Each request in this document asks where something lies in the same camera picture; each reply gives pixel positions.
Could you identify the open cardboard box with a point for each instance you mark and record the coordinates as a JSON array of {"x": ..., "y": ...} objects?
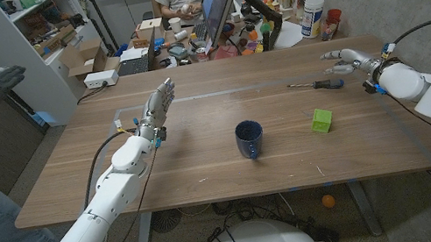
[{"x": 86, "y": 59}]

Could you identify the black open laptop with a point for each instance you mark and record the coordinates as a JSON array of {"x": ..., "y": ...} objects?
[{"x": 134, "y": 65}]

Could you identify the grey table leg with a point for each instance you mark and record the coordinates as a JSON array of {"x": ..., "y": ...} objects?
[
  {"x": 144, "y": 240},
  {"x": 364, "y": 206}
]

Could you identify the white shelf unit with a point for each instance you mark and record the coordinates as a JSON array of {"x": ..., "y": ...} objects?
[{"x": 8, "y": 55}]

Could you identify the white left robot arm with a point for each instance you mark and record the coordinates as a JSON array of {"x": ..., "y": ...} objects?
[{"x": 95, "y": 218}]

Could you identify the white power box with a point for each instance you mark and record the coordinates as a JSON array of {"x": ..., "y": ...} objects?
[{"x": 101, "y": 79}]

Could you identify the white paper cup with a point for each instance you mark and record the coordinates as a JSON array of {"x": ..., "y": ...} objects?
[{"x": 175, "y": 25}]

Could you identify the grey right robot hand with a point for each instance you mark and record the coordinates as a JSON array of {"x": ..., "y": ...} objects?
[{"x": 358, "y": 58}]

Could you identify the soda can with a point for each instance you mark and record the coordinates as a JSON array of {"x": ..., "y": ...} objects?
[{"x": 202, "y": 54}]

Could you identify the dark blue cup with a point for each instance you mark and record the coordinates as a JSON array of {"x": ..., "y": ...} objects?
[{"x": 250, "y": 143}]

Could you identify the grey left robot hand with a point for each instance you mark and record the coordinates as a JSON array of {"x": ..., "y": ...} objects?
[{"x": 156, "y": 109}]

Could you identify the green block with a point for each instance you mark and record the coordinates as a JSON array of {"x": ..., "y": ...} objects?
[{"x": 322, "y": 121}]

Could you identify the orange ball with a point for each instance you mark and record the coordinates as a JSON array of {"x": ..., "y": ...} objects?
[{"x": 328, "y": 201}]

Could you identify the white canister blue label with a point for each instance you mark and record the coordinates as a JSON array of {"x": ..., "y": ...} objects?
[{"x": 312, "y": 17}]

